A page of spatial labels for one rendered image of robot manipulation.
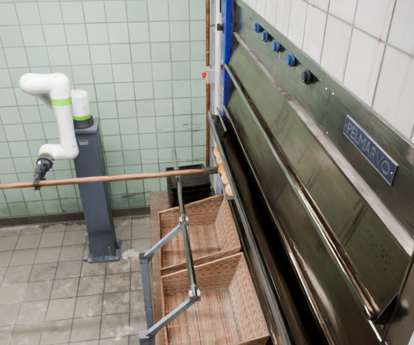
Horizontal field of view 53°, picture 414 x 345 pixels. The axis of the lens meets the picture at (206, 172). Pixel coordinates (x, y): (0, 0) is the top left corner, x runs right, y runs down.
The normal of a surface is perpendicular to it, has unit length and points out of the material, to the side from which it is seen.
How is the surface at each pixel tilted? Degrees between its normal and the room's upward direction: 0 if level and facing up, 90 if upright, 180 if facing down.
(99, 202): 90
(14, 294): 0
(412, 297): 90
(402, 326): 90
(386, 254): 70
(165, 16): 90
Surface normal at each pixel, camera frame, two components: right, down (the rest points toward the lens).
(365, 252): -0.93, -0.22
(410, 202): -0.99, 0.07
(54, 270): 0.00, -0.85
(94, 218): 0.11, 0.53
